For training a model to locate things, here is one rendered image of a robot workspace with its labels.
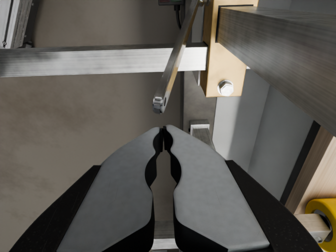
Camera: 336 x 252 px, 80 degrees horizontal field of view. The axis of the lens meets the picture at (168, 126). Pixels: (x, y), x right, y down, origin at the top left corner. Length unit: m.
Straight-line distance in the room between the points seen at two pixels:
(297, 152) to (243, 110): 0.18
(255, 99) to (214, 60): 0.36
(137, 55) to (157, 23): 0.86
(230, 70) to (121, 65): 0.14
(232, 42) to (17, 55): 0.25
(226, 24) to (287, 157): 0.39
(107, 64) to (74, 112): 1.12
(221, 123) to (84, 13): 0.86
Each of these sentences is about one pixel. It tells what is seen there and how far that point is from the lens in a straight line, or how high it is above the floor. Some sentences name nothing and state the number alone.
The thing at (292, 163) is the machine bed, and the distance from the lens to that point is 0.54.
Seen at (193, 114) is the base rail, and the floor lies 0.70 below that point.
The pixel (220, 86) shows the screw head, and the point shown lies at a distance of 0.28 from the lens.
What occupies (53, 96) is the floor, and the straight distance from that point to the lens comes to 1.39.
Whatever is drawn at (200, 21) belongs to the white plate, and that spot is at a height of 0.79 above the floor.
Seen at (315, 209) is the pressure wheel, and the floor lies 0.92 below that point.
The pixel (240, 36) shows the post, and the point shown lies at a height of 0.95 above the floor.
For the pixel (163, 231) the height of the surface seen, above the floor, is 0.95.
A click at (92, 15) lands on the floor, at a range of 1.17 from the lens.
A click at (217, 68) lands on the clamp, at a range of 0.27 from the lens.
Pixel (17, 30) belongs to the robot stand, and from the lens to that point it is 1.10.
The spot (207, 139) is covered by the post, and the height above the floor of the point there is 0.77.
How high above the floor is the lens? 1.12
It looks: 57 degrees down
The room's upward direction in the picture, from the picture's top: 177 degrees clockwise
